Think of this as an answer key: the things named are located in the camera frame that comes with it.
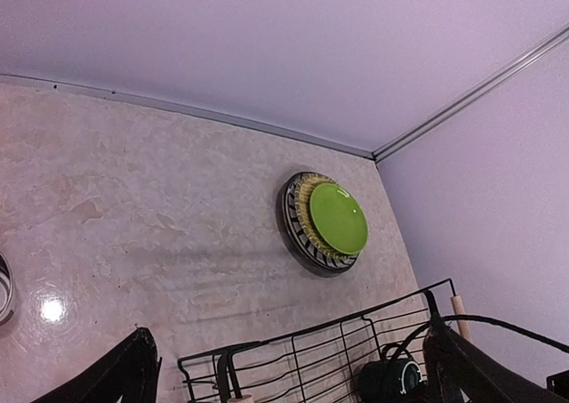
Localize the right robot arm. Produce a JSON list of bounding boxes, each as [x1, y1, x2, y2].
[[424, 315, 568, 402]]

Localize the woven bamboo plate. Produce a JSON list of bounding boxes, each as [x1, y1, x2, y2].
[[294, 173, 357, 268]]

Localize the right aluminium corner post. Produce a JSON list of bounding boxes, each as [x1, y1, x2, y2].
[[372, 23, 568, 165]]

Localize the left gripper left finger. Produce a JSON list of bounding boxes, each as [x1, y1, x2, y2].
[[37, 327, 159, 402]]

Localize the left wooden rack handle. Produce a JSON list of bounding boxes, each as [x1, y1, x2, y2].
[[231, 394, 254, 403]]

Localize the black wire dish rack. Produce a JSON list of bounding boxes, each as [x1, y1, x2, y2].
[[177, 278, 457, 402]]

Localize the black white striped plate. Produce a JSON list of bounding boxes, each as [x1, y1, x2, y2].
[[284, 173, 359, 270]]

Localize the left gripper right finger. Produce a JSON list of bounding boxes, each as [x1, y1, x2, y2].
[[423, 315, 568, 402]]

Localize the white brown banded cup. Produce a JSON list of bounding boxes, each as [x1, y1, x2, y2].
[[0, 254, 16, 326]]

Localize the green plastic plate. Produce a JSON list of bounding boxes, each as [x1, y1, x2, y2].
[[309, 182, 369, 255]]

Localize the dark teal mug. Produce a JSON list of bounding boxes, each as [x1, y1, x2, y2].
[[355, 343, 423, 402]]

